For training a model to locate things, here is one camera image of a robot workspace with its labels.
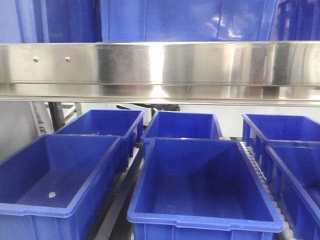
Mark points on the blue bin rear centre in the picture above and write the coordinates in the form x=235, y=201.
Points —
x=176, y=124

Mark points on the white roller track right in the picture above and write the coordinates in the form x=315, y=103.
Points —
x=287, y=233

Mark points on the blue plastic bin right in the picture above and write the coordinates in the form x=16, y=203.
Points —
x=186, y=20

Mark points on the blue bin lower left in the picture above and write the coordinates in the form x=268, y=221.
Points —
x=54, y=188

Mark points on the blue bin lower centre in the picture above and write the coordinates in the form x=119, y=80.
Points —
x=200, y=190

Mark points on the stainless steel shelf front rail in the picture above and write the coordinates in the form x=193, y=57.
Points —
x=285, y=73

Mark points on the blue bin rear right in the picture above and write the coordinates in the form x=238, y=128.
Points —
x=260, y=130

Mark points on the blue bin lower right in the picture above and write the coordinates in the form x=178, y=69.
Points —
x=293, y=177

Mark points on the blue plastic bin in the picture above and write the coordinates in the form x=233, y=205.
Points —
x=186, y=20
x=57, y=21

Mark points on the blue bin rear left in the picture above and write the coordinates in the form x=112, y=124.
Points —
x=124, y=123

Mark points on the blue plastic bin left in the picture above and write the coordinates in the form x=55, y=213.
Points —
x=57, y=21

